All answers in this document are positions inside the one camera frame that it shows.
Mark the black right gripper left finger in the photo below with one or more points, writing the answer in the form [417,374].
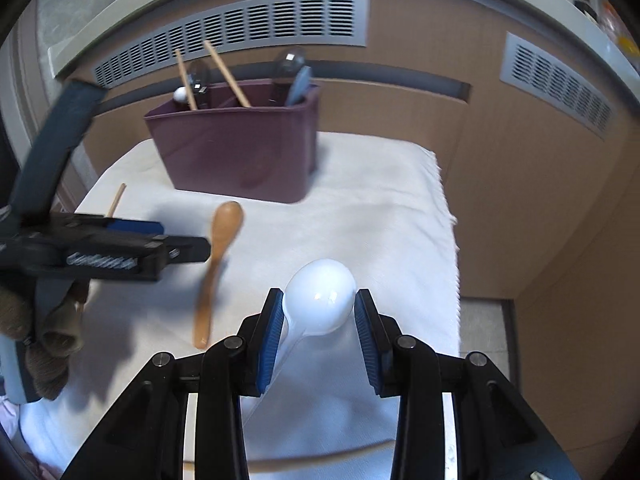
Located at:
[261,333]

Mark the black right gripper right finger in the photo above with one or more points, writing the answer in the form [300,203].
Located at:
[376,333]

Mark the white plastic spoon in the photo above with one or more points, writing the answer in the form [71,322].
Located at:
[316,303]

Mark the wooden chopstick crossing spoon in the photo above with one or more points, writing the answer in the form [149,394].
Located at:
[116,200]

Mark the wooden chopstick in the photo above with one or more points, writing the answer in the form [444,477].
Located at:
[228,77]
[302,462]
[188,92]

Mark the dark translucent spoon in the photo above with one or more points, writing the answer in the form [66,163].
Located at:
[199,78]
[285,68]

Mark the brown gloved left hand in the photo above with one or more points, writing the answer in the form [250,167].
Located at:
[50,339]

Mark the white cloth table mat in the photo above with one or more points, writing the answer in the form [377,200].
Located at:
[377,206]

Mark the maroon utensil holder box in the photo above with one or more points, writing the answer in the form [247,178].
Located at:
[262,152]

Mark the white round utensil in holder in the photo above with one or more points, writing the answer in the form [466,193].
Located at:
[180,95]

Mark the grey blue spoon in holder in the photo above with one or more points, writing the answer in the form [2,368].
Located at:
[299,87]

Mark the right grey ventilation grille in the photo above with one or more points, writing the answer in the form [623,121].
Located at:
[538,73]

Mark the long grey ventilation grille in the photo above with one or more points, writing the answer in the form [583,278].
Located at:
[244,25]

